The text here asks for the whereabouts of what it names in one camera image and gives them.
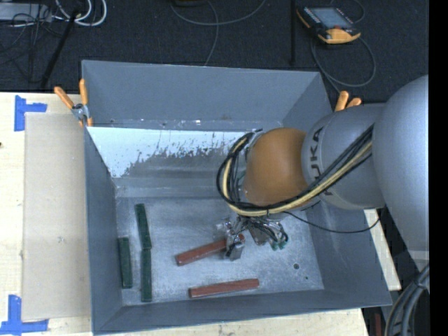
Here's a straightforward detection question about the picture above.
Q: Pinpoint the pale wood flat board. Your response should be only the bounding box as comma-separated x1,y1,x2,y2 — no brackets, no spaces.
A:
20,111,92,323

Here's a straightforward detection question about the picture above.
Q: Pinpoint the grey metal bin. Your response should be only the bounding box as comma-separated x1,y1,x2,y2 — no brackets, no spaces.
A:
80,59,393,336

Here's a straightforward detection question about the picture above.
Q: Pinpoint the red-brown block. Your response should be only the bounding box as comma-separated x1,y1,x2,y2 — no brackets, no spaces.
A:
188,278,260,300
174,234,246,267

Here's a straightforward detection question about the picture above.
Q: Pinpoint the dark green flat block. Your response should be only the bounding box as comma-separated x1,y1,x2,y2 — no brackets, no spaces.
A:
134,203,153,251
140,248,154,303
116,236,134,290

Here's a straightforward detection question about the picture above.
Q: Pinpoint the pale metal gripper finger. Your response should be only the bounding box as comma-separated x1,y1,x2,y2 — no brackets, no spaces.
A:
213,217,242,242
224,237,246,262

